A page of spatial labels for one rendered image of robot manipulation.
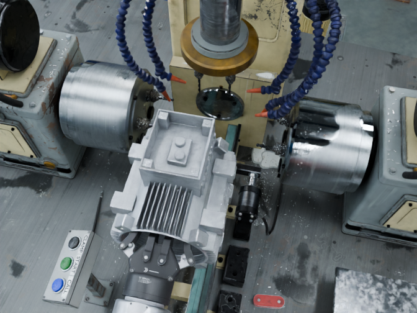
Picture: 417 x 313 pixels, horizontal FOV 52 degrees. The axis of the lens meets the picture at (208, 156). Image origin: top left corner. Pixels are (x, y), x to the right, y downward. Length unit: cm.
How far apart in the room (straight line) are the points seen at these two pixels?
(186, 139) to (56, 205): 78
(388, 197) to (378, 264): 28
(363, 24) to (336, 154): 217
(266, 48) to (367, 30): 196
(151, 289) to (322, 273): 74
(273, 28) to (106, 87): 48
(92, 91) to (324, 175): 64
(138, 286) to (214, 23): 54
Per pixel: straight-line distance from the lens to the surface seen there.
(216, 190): 74
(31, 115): 119
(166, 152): 72
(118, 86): 116
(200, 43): 96
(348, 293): 120
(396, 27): 327
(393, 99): 121
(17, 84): 122
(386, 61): 183
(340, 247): 136
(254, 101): 125
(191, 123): 74
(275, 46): 125
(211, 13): 91
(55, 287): 104
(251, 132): 138
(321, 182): 114
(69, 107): 119
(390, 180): 109
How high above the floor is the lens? 204
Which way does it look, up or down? 60 degrees down
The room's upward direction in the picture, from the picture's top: 1 degrees clockwise
